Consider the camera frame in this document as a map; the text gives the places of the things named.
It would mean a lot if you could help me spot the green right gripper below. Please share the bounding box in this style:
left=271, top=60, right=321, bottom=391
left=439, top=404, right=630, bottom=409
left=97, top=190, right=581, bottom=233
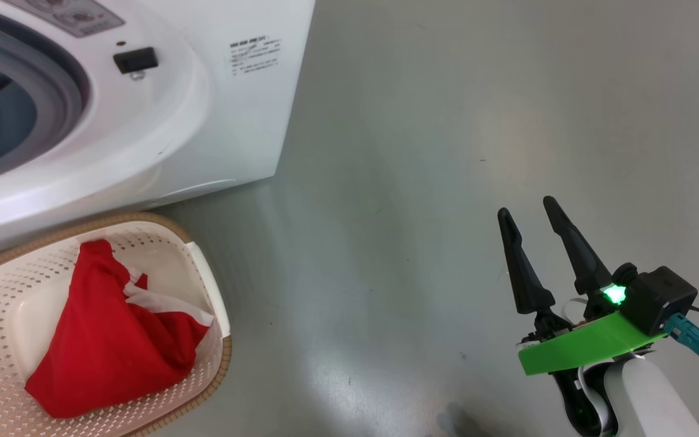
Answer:
left=498, top=195, right=669, bottom=377

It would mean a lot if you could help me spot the white cloth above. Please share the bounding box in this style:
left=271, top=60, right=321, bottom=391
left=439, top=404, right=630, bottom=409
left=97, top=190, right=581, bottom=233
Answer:
left=124, top=273, right=215, bottom=359

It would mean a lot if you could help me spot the red garment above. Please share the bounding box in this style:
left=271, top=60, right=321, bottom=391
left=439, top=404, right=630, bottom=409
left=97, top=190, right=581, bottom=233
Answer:
left=24, top=239, right=212, bottom=419

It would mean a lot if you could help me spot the white front-load washing machine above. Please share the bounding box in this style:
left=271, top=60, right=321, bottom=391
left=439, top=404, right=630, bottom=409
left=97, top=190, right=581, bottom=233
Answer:
left=0, top=0, right=317, bottom=262

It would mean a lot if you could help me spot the black door lock slot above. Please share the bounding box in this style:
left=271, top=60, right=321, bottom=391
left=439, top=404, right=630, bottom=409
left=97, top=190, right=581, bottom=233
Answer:
left=113, top=47, right=160, bottom=75

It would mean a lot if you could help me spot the grey rubber door seal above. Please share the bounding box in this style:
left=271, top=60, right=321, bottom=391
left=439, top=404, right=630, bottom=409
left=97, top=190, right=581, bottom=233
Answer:
left=0, top=15, right=90, bottom=188

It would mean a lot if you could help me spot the printed warning text label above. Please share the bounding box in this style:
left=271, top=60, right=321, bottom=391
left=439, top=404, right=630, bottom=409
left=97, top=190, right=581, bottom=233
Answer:
left=228, top=38, right=283, bottom=76

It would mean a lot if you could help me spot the teal cable connector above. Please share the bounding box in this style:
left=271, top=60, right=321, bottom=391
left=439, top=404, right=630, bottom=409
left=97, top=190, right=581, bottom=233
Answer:
left=665, top=313, right=699, bottom=372

